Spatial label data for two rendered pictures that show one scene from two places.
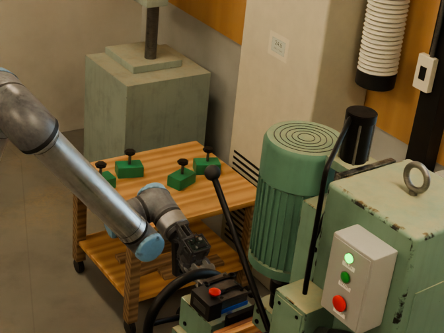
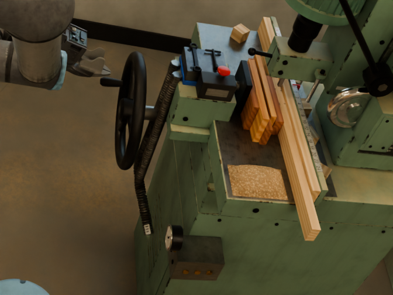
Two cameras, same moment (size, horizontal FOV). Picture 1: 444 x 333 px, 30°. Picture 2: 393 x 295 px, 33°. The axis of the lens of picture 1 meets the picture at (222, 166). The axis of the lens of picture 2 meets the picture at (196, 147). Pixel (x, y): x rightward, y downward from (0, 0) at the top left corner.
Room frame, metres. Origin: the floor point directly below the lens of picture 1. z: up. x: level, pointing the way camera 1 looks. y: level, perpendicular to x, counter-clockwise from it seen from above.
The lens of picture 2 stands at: (1.29, 1.09, 1.91)
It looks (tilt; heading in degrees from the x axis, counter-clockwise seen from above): 45 degrees down; 288
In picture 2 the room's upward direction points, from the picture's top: 21 degrees clockwise
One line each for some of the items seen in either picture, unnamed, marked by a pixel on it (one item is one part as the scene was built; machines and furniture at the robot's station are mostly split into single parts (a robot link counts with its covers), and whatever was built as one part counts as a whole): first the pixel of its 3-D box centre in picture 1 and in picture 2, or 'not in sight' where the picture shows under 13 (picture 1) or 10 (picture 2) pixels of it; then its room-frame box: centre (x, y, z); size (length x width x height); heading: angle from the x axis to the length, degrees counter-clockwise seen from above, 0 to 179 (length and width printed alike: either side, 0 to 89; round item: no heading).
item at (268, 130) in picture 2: not in sight; (257, 99); (1.57, -0.11, 0.92); 0.25 x 0.02 x 0.05; 129
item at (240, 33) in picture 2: not in sight; (240, 33); (1.73, -0.31, 0.92); 0.03 x 0.03 x 0.03; 81
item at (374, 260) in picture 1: (357, 279); not in sight; (1.21, -0.26, 1.40); 0.10 x 0.06 x 0.16; 39
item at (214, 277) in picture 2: not in sight; (195, 258); (1.49, 0.13, 0.58); 0.12 x 0.08 x 0.08; 39
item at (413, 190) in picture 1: (416, 178); not in sight; (1.32, -0.35, 1.55); 0.06 x 0.02 x 0.07; 39
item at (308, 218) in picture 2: not in sight; (286, 135); (1.46, -0.06, 0.92); 0.55 x 0.02 x 0.04; 129
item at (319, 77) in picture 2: not in sight; (314, 85); (1.47, -0.17, 1.00); 0.02 x 0.02 x 0.10; 39
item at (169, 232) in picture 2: not in sight; (174, 240); (1.55, 0.17, 0.65); 0.06 x 0.04 x 0.08; 129
